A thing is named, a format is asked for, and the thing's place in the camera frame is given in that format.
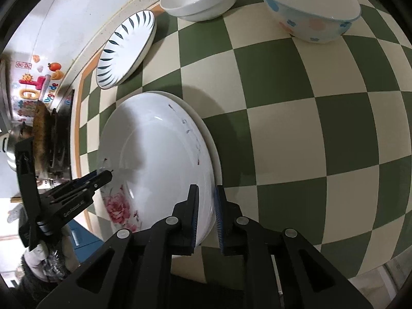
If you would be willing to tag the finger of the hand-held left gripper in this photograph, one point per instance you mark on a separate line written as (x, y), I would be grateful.
(102, 179)
(86, 177)

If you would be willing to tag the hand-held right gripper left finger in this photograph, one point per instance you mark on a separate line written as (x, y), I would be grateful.
(195, 222)

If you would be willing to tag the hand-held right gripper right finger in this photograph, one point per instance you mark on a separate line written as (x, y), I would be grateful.
(220, 222)

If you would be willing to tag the large white pink-flower plate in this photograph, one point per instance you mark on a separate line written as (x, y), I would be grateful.
(154, 154)

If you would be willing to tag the white plate with dark leaf rim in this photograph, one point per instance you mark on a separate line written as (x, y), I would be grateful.
(125, 48)

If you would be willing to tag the person's left hand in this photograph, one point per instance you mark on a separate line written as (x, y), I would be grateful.
(68, 246)

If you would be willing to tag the blue kitchen cabinet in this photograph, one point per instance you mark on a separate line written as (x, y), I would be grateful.
(85, 238)

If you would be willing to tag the black gas stove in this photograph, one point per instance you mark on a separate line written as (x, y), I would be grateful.
(61, 141)

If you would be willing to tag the steel steamer pot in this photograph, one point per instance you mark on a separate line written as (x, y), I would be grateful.
(11, 148)

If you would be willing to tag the green checkered tablecloth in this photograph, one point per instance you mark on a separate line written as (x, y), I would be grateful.
(283, 128)

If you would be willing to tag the colourful wall stickers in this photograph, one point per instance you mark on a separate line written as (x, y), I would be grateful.
(32, 87)

